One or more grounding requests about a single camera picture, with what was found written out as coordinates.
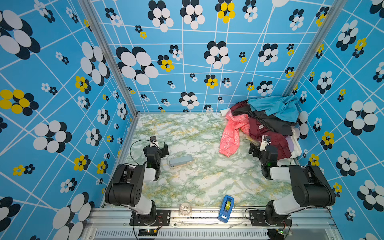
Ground pink printed cloth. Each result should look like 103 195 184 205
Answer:
219 110 250 157

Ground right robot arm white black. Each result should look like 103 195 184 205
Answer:
249 143 336 226

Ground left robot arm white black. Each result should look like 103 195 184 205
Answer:
105 142 169 226

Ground lavender cloth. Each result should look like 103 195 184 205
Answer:
286 136 295 157

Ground maroon cloth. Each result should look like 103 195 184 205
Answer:
249 117 291 160

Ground dark grey cloth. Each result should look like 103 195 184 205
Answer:
231 101 296 136

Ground teal cloth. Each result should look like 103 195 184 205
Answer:
248 96 299 123

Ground grey rectangular box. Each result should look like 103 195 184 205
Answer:
169 156 194 169

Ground clear tape roll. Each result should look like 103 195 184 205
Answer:
179 203 192 216

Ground blue tape dispenser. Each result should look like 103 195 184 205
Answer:
218 195 235 223

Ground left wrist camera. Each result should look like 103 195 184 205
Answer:
150 136 159 149

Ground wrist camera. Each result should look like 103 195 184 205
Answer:
260 135 271 151
150 136 159 149

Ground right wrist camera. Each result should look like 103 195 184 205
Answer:
260 135 271 151

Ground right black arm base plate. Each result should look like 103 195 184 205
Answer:
248 210 292 227

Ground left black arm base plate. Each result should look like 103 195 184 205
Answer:
129 210 171 227

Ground aluminium front rail frame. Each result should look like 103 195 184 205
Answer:
81 207 342 240

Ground left aluminium corner post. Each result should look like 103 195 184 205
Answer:
79 0 138 119

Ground aluminium corner post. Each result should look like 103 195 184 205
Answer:
79 0 138 119
282 0 347 97

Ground right aluminium corner post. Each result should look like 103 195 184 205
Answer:
282 0 347 97

